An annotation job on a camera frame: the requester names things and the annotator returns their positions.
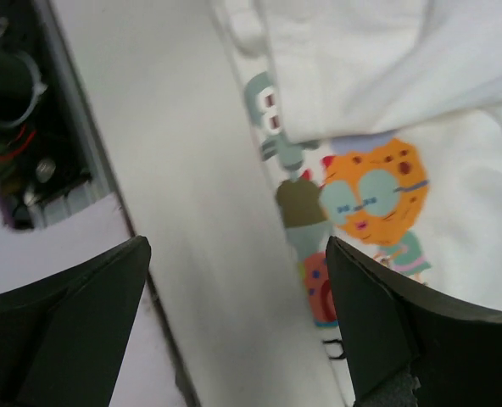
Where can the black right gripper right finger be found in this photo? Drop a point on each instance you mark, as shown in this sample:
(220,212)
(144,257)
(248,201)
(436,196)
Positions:
(407,344)

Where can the white t-shirt with text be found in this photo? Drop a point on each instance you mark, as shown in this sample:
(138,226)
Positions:
(379,122)

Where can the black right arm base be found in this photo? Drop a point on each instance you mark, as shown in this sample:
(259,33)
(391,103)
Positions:
(52,163)

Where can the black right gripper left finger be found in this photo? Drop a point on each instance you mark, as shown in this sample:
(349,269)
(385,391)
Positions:
(63,338)

